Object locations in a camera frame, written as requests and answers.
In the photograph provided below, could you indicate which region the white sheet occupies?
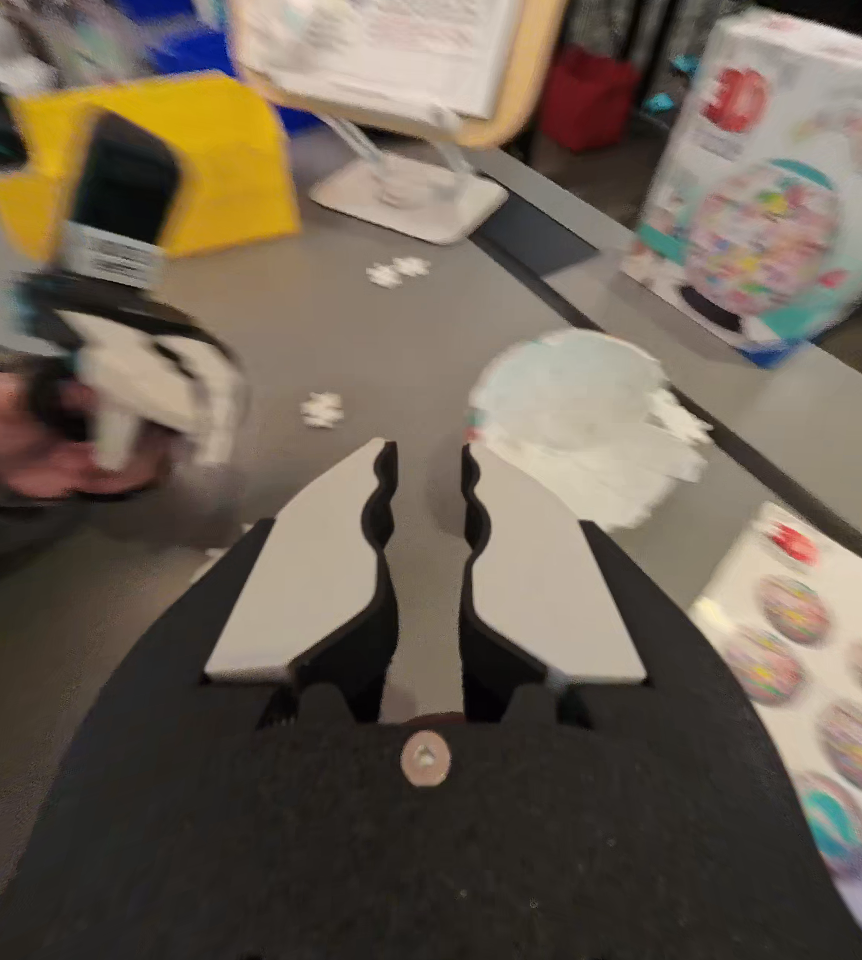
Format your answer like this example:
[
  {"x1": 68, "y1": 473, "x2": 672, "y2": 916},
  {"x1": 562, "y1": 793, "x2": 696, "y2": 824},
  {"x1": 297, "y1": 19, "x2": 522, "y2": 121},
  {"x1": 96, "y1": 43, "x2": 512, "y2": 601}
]
[{"x1": 308, "y1": 150, "x2": 510, "y2": 247}]

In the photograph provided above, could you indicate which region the yellow bin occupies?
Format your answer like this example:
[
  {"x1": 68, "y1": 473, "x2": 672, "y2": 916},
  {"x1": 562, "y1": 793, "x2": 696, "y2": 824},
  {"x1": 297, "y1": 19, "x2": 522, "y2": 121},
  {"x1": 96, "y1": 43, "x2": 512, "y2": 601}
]
[{"x1": 0, "y1": 72, "x2": 301, "y2": 259}]

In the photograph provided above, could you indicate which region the teal puzzle box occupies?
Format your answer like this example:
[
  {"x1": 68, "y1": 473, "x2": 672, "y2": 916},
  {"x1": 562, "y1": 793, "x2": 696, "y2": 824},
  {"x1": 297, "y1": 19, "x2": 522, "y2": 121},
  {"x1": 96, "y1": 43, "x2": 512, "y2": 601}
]
[{"x1": 622, "y1": 8, "x2": 862, "y2": 369}]

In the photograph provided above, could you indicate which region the person's left hand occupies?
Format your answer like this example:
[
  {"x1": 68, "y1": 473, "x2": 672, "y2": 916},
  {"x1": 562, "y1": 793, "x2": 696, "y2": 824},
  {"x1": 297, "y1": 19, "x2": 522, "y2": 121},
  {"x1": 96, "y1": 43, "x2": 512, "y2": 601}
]
[{"x1": 0, "y1": 372, "x2": 169, "y2": 504}]

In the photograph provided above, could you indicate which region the blue object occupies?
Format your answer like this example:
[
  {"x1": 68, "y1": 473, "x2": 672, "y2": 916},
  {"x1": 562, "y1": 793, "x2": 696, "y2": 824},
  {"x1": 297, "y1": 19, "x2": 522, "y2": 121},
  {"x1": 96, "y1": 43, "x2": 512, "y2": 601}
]
[{"x1": 116, "y1": 0, "x2": 319, "y2": 133}]

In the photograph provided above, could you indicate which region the colourful puzzle ball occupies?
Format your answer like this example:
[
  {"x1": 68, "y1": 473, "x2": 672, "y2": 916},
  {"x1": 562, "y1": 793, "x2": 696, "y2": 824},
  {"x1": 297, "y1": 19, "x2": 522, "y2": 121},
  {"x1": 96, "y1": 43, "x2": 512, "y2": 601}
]
[{"x1": 466, "y1": 327, "x2": 714, "y2": 529}]

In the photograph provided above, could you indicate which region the black mat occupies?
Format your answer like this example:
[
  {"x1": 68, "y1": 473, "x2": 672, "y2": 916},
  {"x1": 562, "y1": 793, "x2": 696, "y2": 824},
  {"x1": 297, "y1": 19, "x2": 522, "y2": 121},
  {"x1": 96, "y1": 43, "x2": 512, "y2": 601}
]
[{"x1": 476, "y1": 192, "x2": 600, "y2": 282}]

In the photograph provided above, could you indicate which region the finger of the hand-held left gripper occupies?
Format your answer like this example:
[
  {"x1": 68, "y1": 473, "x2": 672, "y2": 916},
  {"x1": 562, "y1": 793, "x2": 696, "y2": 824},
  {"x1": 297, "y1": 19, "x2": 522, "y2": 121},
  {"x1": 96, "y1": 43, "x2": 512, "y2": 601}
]
[{"x1": 64, "y1": 308, "x2": 244, "y2": 474}]

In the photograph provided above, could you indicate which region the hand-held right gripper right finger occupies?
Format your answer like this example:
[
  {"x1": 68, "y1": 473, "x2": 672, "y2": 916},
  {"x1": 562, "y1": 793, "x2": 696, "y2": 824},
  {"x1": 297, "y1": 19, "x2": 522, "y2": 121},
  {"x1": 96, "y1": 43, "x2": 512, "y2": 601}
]
[{"x1": 458, "y1": 443, "x2": 649, "y2": 724}]

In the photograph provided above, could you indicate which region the puzzle instruction leaflet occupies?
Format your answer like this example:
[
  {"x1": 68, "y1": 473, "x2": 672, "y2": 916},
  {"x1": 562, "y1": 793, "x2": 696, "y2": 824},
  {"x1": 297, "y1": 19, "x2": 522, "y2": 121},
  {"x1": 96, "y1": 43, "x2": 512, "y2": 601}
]
[{"x1": 689, "y1": 503, "x2": 862, "y2": 901}]

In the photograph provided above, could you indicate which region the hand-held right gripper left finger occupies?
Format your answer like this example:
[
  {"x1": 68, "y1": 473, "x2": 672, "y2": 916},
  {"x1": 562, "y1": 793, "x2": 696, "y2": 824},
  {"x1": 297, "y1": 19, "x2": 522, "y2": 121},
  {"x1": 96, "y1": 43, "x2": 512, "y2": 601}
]
[{"x1": 206, "y1": 440, "x2": 400, "y2": 724}]

